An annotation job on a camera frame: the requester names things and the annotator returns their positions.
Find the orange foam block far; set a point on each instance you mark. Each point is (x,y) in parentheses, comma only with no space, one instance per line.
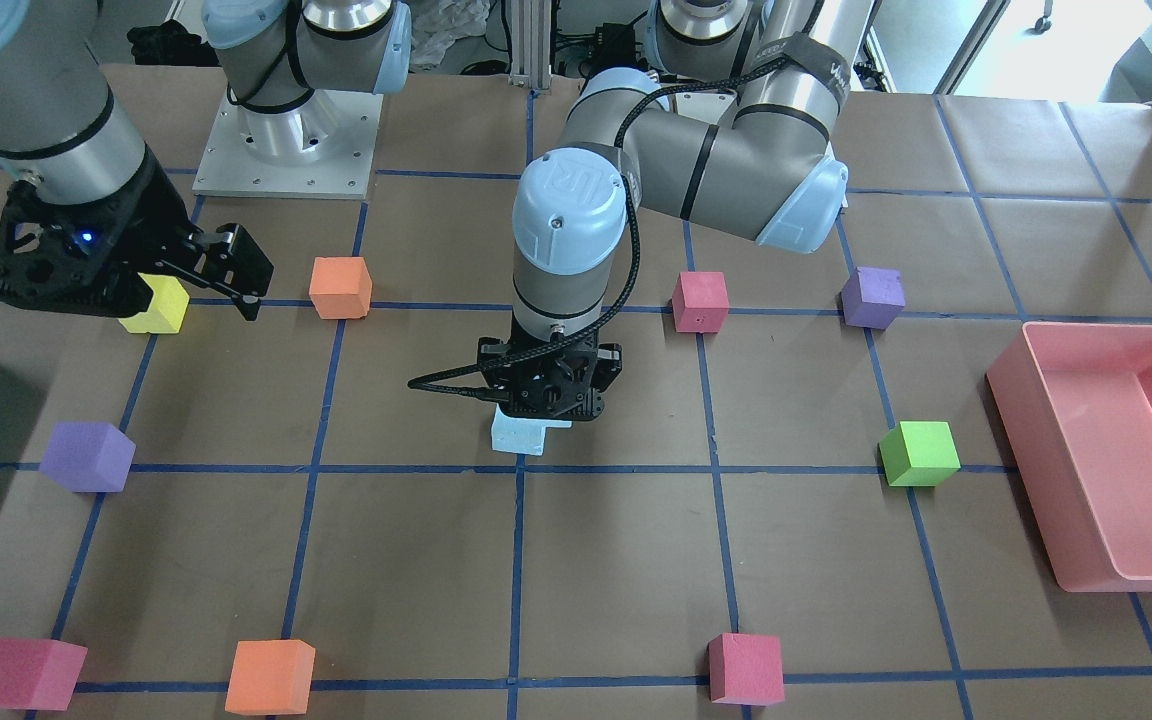
(270,678)

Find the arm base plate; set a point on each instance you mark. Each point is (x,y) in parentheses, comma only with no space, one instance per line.
(322,150)

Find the aluminium frame post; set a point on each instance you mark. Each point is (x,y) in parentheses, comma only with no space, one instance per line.
(530,44)

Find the orange foam block near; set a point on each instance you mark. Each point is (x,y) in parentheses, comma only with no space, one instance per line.
(341,288)

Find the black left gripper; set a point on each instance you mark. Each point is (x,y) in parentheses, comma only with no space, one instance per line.
(610,364)

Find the light blue foam block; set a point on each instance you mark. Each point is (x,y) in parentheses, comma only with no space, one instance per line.
(529,442)
(503,422)

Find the purple foam block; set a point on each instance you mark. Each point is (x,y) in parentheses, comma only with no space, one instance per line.
(872,297)
(88,457)

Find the pink foam block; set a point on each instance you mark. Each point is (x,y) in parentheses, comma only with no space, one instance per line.
(746,669)
(39,674)
(700,302)

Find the green foam block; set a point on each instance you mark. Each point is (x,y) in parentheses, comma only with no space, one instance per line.
(919,454)

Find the yellow foam block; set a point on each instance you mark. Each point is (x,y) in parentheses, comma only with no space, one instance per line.
(167,309)

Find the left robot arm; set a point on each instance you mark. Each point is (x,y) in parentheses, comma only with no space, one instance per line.
(740,145)

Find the pink plastic tray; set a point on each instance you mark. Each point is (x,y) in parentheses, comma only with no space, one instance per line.
(1076,403)

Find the orange foam block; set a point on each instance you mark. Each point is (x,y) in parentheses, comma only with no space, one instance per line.
(341,288)
(270,678)

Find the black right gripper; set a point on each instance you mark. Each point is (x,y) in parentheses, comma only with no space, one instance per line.
(149,213)

